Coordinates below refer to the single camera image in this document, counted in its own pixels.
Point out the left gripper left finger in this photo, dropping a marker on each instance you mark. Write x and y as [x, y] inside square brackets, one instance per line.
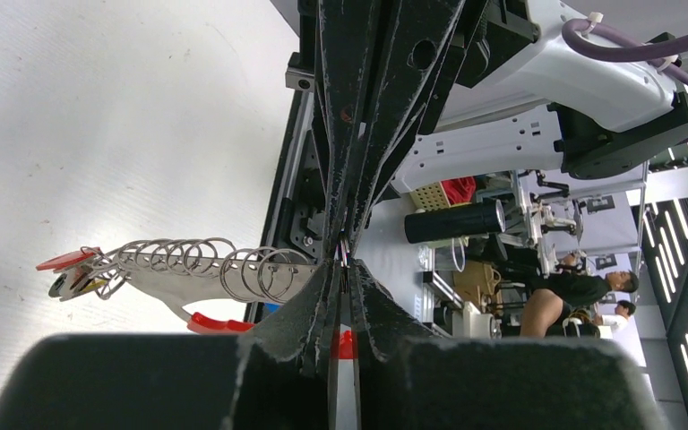
[278, 375]

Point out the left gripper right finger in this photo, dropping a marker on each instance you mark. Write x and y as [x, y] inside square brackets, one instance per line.
[412, 378]

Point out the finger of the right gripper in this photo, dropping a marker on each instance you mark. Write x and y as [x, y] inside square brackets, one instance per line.
[410, 51]
[345, 42]

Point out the keyring with coloured keys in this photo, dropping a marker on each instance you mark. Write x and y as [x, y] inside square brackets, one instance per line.
[181, 272]

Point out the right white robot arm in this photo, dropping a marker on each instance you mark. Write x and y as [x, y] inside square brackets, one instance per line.
[547, 89]

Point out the black cylinder on bench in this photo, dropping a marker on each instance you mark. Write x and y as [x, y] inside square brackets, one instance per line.
[455, 222]

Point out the person in black shirt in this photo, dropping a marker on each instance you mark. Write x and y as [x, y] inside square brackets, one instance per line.
[552, 297]

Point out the person in white shirt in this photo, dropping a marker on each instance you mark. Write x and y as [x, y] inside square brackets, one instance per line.
[615, 322]

